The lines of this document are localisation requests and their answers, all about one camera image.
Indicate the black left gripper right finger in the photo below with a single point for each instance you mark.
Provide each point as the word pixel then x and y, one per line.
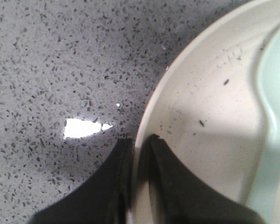
pixel 179 197

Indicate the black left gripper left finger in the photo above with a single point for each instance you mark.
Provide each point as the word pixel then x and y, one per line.
pixel 102 199

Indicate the cream round plate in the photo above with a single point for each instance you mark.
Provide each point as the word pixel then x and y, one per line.
pixel 207 109

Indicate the light blue plastic spoon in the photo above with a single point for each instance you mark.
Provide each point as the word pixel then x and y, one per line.
pixel 265 184

